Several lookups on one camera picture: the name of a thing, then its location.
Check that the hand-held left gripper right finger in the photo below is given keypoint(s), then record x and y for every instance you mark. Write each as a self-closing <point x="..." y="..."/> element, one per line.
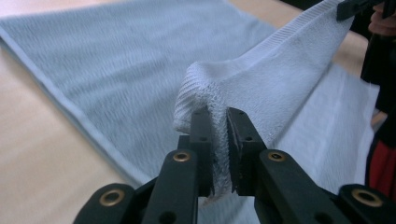
<point x="244" y="146"/>

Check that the light blue towel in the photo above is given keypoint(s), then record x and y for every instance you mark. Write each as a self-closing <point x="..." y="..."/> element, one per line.
<point x="130" y="71"/>

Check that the red cloth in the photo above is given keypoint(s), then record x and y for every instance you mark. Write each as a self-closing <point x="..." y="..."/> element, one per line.
<point x="384" y="169"/>

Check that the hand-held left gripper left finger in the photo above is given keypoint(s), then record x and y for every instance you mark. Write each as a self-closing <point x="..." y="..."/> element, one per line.
<point x="202" y="146"/>

